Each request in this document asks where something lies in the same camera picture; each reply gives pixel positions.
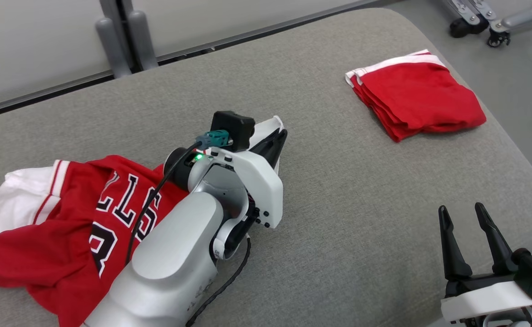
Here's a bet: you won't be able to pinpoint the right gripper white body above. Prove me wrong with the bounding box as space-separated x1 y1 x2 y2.
441 272 532 325

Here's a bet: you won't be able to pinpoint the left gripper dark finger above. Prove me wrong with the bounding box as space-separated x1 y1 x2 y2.
250 130 281 155
266 129 289 169

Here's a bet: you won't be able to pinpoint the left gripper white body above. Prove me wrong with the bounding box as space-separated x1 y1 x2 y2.
207 149 285 229

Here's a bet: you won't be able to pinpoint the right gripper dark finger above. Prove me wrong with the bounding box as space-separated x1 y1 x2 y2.
438 205 473 280
475 203 518 274

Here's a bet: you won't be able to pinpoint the red shorts with white band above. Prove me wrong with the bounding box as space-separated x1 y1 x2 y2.
345 49 488 143

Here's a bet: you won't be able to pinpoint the red basketball jersey black lettering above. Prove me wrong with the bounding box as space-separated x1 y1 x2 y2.
0 115 285 327

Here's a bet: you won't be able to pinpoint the grey cylindrical door bumper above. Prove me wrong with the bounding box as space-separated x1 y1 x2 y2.
95 17 133 79
128 10 159 71

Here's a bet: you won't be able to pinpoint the black caster wheel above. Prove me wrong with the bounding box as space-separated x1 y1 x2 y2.
487 30 511 48
449 16 490 39

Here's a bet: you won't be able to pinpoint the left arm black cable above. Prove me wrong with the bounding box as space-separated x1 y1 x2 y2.
185 235 252 327
125 141 203 268

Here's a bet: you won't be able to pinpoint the grey wall base rail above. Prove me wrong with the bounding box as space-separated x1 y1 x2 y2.
157 0 387 64
0 69 113 121

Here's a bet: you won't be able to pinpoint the grey metal door frame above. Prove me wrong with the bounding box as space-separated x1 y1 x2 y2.
99 0 136 73

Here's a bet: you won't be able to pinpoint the grey metal cart frame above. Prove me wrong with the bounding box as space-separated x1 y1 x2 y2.
438 0 532 35

